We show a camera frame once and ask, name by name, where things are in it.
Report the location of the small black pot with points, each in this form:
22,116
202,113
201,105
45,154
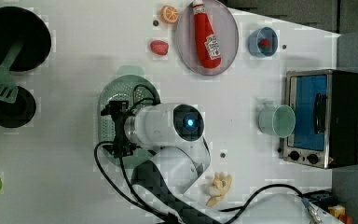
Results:
20,112

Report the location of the black toaster oven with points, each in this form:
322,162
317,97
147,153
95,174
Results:
325,103

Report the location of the red ketchup bottle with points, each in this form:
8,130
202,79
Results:
207,45

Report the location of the orange slice toy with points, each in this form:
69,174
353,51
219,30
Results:
169,14

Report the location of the large black pot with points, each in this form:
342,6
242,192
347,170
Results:
17,23

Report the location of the mint green strainer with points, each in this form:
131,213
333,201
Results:
130,86

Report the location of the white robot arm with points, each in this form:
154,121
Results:
180,156

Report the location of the grey round plate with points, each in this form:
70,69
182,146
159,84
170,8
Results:
225,29

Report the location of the mint green spatula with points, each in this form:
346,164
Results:
8,86

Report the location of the mint green cup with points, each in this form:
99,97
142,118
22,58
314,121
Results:
277,120

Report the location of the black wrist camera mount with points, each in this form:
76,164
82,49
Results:
121,145

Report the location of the blue bowl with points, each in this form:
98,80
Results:
256,36

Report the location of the watermelon slice toy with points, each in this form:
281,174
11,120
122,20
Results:
264,44

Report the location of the strawberry toy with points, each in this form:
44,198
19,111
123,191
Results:
159,47

